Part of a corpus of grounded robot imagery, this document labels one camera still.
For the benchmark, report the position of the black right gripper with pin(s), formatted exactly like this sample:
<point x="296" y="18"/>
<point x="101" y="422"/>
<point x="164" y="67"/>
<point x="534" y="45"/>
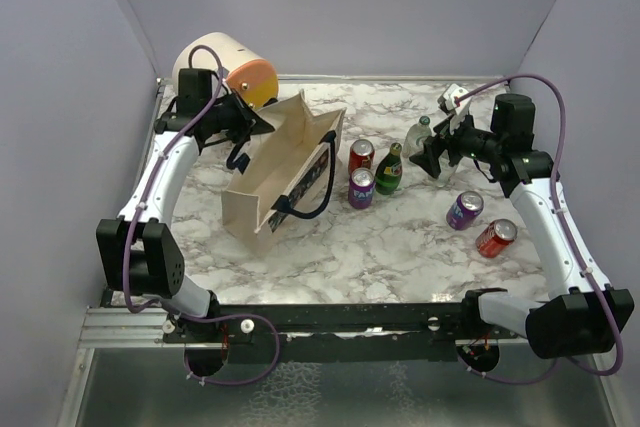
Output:
<point x="435" y="145"/>

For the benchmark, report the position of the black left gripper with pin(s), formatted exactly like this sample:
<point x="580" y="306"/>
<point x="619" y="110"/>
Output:
<point x="250" y="124"/>

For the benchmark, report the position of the beige canvas tote bag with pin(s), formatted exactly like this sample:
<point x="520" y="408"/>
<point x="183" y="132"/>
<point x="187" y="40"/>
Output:
<point x="284" y="176"/>

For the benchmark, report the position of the red cola can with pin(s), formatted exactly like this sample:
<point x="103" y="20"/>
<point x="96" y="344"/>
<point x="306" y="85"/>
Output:
<point x="496" y="237"/>
<point x="361" y="155"/>

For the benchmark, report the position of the purple fanta can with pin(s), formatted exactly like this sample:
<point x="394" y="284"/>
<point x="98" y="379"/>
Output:
<point x="464" y="210"/>
<point x="361" y="188"/>

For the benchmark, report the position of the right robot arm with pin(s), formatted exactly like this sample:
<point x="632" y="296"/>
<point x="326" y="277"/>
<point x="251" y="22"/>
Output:
<point x="584" y="312"/>

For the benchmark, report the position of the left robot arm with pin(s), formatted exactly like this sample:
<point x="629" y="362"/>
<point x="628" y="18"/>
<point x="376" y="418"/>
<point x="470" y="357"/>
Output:
<point x="139" y="254"/>

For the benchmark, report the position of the clear Chang bottle far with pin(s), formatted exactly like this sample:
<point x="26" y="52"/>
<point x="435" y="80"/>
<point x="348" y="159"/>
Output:
<point x="416" y="136"/>

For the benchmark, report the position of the clear chang bottle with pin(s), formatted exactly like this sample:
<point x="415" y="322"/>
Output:
<point x="447" y="171"/>
<point x="416" y="136"/>

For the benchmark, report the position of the clear Chang bottle near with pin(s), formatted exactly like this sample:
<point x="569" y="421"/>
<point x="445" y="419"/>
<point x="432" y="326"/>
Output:
<point x="447" y="171"/>

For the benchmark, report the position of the white round drawer box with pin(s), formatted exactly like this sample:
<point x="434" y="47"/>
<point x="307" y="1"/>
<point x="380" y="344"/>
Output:
<point x="244" y="71"/>

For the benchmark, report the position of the green Perrier bottle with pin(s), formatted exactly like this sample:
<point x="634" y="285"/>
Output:
<point x="389" y="171"/>

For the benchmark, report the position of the purple Fanta can tilted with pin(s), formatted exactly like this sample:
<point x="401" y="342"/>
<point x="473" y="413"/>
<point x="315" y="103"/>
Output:
<point x="464" y="210"/>

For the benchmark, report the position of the red cola can lying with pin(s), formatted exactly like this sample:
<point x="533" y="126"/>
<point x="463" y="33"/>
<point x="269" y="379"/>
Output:
<point x="496" y="237"/>

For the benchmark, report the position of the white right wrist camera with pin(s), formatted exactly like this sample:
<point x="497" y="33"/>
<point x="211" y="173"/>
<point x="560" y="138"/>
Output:
<point x="454" y="102"/>

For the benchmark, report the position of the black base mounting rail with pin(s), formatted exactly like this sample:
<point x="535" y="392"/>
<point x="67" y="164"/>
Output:
<point x="324" y="333"/>

